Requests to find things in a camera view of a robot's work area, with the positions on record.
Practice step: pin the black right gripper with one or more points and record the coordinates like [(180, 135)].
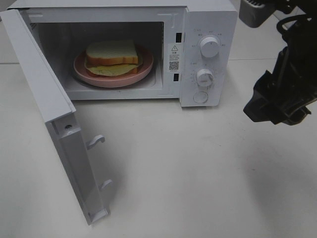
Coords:
[(282, 96)]

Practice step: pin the round white door button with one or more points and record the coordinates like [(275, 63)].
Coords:
[(200, 97)]

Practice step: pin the pink round plate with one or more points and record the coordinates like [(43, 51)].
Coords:
[(114, 76)]

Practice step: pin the toast sandwich with cheese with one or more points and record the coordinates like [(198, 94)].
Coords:
[(112, 58)]

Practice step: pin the white microwave door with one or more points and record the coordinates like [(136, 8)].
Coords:
[(58, 113)]

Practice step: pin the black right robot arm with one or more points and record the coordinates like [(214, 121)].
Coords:
[(309, 7)]

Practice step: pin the lower white timer knob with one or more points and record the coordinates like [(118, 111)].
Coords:
[(204, 78)]

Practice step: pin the upper white power knob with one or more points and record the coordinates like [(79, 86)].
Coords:
[(209, 46)]

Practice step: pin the white microwave oven body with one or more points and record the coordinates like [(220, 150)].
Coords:
[(63, 29)]

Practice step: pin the white warning label sticker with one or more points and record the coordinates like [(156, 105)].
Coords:
[(174, 57)]

